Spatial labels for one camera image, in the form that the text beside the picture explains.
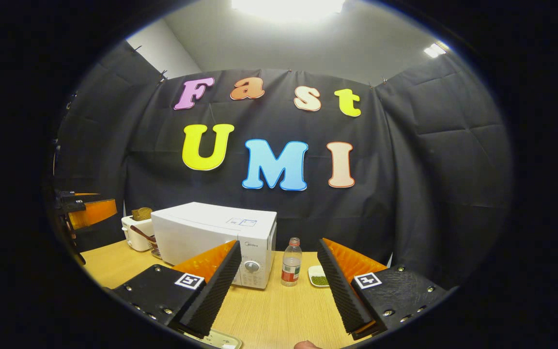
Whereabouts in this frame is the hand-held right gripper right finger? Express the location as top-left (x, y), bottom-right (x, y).
top-left (317, 238), bottom-right (448, 340)

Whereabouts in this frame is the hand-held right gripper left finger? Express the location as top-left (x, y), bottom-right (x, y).
top-left (112, 240), bottom-right (243, 339)

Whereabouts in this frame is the white microwave oven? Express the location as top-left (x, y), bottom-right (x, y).
top-left (151, 202), bottom-right (278, 290)

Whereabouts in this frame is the white divided dish of beans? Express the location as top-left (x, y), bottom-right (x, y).
top-left (308, 265), bottom-right (330, 288)

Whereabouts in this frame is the pale square tray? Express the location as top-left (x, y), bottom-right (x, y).
top-left (185, 329), bottom-right (242, 349)

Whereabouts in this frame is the white toaster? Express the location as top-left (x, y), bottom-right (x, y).
top-left (121, 215), bottom-right (155, 252)

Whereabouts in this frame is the wooden spoon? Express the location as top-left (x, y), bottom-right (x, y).
top-left (130, 225), bottom-right (156, 242)

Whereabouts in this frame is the clear bottle with red label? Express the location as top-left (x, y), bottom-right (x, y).
top-left (281, 237), bottom-right (303, 287)

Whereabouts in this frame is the small ceiling light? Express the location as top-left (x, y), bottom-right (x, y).
top-left (423, 43), bottom-right (448, 59)

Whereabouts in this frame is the large ceiling light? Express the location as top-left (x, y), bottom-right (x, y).
top-left (231, 0), bottom-right (346, 22)

